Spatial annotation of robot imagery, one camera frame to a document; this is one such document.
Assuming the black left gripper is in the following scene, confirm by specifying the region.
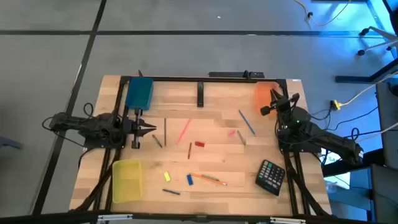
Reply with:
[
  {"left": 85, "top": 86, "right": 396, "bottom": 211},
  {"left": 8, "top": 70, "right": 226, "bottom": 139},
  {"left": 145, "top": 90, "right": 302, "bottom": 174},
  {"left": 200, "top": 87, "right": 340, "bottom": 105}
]
[{"left": 123, "top": 108, "right": 157, "bottom": 149}]

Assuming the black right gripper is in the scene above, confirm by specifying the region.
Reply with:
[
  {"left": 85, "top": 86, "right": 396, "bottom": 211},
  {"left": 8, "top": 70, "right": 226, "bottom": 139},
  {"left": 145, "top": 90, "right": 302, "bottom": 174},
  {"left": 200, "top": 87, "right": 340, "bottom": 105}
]
[{"left": 260, "top": 88, "right": 301, "bottom": 118}]

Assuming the dark grey pen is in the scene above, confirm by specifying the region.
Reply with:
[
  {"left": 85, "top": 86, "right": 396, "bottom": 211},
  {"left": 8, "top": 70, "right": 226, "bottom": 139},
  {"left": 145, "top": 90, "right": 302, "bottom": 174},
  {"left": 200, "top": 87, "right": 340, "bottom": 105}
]
[{"left": 151, "top": 134, "right": 164, "bottom": 149}]

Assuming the pink pencil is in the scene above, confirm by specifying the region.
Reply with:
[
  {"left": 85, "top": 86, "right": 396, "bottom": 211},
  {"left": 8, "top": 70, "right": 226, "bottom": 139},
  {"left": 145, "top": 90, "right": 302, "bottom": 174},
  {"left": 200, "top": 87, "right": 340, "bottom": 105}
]
[{"left": 176, "top": 118, "right": 193, "bottom": 146}]

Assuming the blue pencil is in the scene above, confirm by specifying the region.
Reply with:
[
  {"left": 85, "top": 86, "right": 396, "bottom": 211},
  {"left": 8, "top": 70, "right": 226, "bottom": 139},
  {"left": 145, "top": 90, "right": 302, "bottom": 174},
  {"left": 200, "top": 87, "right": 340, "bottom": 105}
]
[{"left": 238, "top": 109, "right": 256, "bottom": 136}]

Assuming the orange pencil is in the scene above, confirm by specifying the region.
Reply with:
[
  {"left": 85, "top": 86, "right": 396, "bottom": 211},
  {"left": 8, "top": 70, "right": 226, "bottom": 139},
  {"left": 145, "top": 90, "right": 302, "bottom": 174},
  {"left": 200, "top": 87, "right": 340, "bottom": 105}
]
[{"left": 190, "top": 172, "right": 228, "bottom": 187}]

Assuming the orange plastic bin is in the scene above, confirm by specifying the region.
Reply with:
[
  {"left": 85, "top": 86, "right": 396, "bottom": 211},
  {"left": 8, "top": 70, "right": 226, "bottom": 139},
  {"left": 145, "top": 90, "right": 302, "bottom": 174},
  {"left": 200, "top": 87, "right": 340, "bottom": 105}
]
[{"left": 254, "top": 81, "right": 280, "bottom": 118}]

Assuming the blue plastic bin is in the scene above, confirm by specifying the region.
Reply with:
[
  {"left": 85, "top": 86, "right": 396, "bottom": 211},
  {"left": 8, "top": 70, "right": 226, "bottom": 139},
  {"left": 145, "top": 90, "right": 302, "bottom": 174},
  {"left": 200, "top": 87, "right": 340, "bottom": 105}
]
[{"left": 124, "top": 77, "right": 154, "bottom": 111}]

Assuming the black flat bar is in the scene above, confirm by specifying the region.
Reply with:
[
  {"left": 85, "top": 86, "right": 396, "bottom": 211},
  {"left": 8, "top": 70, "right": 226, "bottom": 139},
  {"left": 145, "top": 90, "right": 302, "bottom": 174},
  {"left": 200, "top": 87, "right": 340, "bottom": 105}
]
[{"left": 208, "top": 70, "right": 266, "bottom": 79}]

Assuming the yellow plastic bin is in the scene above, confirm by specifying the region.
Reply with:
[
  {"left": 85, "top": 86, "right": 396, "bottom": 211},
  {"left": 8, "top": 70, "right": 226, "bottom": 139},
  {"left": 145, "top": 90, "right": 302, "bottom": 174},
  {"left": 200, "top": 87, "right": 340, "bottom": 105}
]
[{"left": 111, "top": 159, "right": 144, "bottom": 203}]

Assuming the grey crayon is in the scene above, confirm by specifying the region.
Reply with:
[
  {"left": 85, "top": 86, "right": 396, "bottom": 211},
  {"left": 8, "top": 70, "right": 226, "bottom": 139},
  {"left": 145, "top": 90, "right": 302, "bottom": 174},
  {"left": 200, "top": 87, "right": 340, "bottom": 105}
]
[{"left": 236, "top": 129, "right": 247, "bottom": 146}]

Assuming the black desk foot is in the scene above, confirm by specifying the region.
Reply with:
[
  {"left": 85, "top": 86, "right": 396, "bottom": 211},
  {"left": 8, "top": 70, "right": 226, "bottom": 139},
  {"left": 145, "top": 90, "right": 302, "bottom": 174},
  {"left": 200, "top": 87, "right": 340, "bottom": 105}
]
[{"left": 335, "top": 57, "right": 398, "bottom": 84}]

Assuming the black calculator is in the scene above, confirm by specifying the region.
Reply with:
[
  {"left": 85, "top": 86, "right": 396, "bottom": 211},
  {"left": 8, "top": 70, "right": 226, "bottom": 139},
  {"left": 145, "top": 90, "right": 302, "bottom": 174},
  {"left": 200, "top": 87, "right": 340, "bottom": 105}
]
[{"left": 255, "top": 159, "right": 286, "bottom": 197}]

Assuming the white paper sheet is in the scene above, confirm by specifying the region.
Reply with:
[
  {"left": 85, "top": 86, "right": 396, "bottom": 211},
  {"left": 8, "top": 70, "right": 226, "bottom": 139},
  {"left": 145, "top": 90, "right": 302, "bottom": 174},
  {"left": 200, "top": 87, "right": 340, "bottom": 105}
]
[{"left": 320, "top": 151, "right": 345, "bottom": 170}]

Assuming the silver aluminium bar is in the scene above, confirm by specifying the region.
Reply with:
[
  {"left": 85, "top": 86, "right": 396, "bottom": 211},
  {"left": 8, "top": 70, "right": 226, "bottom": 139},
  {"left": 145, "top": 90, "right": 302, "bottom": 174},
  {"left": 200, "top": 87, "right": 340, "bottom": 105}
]
[
  {"left": 97, "top": 213, "right": 134, "bottom": 223},
  {"left": 269, "top": 217, "right": 307, "bottom": 224}
]

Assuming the grey cabinet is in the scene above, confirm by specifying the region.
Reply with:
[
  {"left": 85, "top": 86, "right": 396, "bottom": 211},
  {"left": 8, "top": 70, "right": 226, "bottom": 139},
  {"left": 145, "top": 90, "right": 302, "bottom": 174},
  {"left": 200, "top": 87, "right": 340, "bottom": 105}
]
[{"left": 375, "top": 81, "right": 398, "bottom": 170}]

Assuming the white chair base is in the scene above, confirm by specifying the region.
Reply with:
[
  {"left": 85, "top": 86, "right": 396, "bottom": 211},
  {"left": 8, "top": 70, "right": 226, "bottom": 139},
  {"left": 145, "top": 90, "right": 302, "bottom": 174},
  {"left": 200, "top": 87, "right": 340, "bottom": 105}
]
[{"left": 356, "top": 26, "right": 398, "bottom": 60}]

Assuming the black rig beam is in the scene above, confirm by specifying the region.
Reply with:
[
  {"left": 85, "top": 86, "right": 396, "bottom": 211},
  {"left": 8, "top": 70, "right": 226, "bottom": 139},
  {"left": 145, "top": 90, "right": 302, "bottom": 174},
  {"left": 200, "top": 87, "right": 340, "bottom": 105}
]
[{"left": 0, "top": 210, "right": 398, "bottom": 224}]

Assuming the blue-grey floor object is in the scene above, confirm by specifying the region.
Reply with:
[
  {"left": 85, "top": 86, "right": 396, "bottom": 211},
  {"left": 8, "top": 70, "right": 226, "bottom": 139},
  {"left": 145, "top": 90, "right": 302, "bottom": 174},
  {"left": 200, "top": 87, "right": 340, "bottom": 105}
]
[{"left": 0, "top": 136, "right": 22, "bottom": 151}]

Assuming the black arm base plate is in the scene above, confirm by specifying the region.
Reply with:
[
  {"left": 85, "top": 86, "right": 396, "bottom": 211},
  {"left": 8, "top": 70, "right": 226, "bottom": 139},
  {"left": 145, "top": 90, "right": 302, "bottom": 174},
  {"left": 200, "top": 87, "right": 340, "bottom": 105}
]
[
  {"left": 83, "top": 136, "right": 127, "bottom": 150},
  {"left": 278, "top": 129, "right": 323, "bottom": 154}
]

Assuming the black metal table frame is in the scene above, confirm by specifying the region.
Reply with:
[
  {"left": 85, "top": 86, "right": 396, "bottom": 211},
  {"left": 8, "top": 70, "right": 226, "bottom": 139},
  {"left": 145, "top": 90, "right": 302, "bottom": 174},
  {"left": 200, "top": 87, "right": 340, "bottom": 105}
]
[{"left": 70, "top": 75, "right": 333, "bottom": 218}]

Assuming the short black metal bracket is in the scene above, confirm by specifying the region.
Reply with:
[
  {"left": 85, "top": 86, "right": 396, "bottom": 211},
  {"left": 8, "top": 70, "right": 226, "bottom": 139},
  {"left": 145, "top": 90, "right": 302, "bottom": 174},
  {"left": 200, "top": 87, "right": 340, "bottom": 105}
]
[{"left": 197, "top": 81, "right": 205, "bottom": 108}]

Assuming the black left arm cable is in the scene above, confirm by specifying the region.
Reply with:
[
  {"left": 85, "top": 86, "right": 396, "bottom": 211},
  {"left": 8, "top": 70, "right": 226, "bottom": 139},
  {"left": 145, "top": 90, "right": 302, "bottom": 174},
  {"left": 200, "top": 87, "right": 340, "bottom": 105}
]
[{"left": 42, "top": 102, "right": 95, "bottom": 147}]

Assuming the black floor cable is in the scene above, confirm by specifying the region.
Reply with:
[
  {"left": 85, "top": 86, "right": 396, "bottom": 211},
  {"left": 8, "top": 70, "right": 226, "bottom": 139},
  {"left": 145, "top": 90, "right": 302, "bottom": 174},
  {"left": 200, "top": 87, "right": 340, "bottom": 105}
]
[{"left": 310, "top": 105, "right": 383, "bottom": 141}]

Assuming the cream floor cable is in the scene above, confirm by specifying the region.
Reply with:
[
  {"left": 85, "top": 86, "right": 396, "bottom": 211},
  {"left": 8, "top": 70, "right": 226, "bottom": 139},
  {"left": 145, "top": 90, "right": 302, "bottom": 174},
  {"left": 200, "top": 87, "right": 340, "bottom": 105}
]
[
  {"left": 294, "top": 0, "right": 352, "bottom": 27},
  {"left": 338, "top": 70, "right": 398, "bottom": 108},
  {"left": 357, "top": 121, "right": 398, "bottom": 142}
]

